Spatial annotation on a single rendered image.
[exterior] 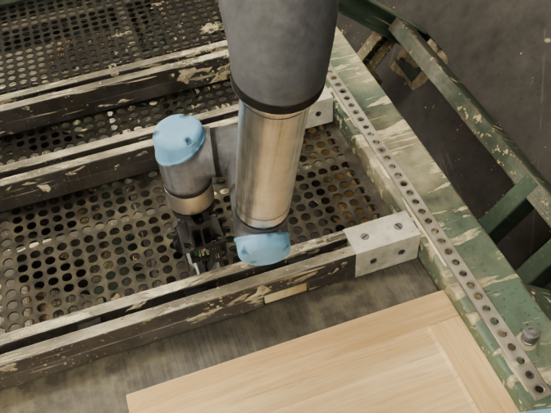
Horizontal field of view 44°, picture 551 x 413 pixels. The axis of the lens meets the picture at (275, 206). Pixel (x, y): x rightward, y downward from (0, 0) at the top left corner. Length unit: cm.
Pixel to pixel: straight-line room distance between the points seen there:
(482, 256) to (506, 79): 124
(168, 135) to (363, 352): 48
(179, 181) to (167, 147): 7
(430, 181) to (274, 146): 67
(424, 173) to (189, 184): 53
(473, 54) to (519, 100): 28
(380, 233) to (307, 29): 67
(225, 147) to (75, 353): 44
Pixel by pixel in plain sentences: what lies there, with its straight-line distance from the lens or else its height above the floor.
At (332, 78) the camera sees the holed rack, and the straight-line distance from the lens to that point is 158.
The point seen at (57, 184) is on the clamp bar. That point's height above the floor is 138.
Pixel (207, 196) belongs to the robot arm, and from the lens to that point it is 106.
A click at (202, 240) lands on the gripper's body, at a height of 129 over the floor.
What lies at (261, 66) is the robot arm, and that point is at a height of 153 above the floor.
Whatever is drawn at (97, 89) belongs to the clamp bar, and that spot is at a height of 130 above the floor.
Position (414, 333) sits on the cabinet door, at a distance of 118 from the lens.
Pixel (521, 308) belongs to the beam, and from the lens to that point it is 121.
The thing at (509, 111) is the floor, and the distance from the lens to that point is 237.
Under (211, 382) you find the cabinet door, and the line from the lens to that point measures 114.
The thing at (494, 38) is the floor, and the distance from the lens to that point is 251.
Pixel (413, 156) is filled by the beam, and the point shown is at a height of 85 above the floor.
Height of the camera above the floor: 187
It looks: 37 degrees down
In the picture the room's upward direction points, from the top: 75 degrees counter-clockwise
